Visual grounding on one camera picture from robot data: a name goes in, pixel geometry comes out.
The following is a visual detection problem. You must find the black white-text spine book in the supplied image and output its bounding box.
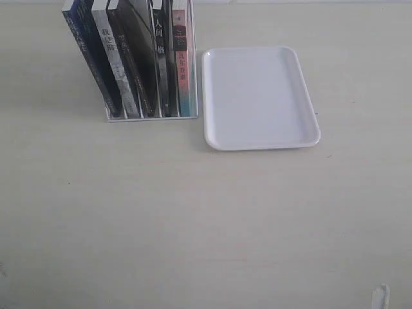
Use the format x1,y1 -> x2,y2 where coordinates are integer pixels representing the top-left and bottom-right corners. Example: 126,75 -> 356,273
153,1 -> 178,117

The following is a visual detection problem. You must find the white plastic tray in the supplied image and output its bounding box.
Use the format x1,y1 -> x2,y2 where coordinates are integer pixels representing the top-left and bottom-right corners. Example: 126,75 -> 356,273
202,46 -> 321,151

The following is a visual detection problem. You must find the white wire book rack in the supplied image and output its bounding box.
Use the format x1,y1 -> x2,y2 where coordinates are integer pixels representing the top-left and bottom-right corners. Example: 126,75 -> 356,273
121,1 -> 198,121

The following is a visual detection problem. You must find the pink teal spine book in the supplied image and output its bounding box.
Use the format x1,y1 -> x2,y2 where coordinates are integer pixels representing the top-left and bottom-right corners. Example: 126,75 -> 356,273
172,1 -> 196,117

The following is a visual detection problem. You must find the white object at bottom edge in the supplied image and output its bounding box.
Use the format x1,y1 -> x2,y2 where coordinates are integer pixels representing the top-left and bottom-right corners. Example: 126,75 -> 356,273
371,284 -> 390,309

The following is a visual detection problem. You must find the white grey spine book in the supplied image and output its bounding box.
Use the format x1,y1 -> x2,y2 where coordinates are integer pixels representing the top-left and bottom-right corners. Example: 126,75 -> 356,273
91,1 -> 140,118

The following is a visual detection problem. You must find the blue moon cover book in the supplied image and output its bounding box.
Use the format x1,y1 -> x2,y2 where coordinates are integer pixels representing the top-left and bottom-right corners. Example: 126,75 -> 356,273
62,0 -> 123,118

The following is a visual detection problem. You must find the black brown spine book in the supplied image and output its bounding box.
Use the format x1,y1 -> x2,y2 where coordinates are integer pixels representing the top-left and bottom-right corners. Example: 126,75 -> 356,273
107,1 -> 158,118

